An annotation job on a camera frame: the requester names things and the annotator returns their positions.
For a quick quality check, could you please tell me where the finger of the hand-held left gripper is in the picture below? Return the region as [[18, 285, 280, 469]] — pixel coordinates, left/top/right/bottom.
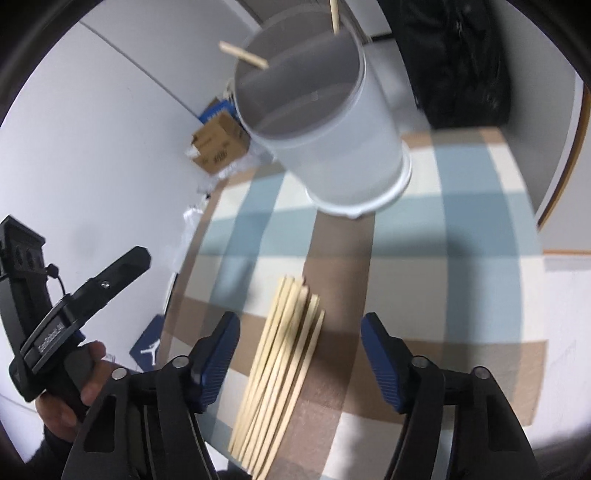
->
[[65, 246, 153, 324]]

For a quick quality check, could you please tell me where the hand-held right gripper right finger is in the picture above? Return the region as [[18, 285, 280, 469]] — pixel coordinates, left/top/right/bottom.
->
[[360, 312, 539, 480]]

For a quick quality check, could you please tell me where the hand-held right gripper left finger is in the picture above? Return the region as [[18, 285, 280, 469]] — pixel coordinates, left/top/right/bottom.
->
[[62, 312, 241, 480]]

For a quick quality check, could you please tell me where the bunch of wooden chopsticks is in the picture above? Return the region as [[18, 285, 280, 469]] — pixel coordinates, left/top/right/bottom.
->
[[228, 274, 326, 478]]

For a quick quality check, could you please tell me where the translucent white cup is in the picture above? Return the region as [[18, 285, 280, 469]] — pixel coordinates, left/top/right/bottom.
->
[[232, 9, 413, 220]]

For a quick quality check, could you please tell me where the person's left forearm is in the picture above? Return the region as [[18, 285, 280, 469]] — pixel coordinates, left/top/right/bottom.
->
[[25, 425, 75, 464]]

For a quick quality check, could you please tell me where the person's left hand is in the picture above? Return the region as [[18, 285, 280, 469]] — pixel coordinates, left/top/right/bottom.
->
[[36, 340, 127, 439]]

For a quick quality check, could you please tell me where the blue box white logo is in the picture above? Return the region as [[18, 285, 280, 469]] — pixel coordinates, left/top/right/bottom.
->
[[129, 315, 167, 372]]

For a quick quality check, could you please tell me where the checked tablecloth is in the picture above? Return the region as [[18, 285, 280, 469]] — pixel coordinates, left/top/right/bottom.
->
[[164, 127, 548, 480]]

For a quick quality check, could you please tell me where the brown cardboard box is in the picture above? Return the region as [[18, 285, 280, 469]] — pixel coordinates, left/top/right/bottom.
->
[[191, 113, 252, 175]]

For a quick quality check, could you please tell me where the blue printed box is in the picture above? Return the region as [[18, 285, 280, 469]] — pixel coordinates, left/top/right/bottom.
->
[[201, 95, 238, 123]]

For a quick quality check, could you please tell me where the black bag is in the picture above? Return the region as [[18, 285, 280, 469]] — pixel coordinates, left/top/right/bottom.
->
[[381, 0, 511, 130]]

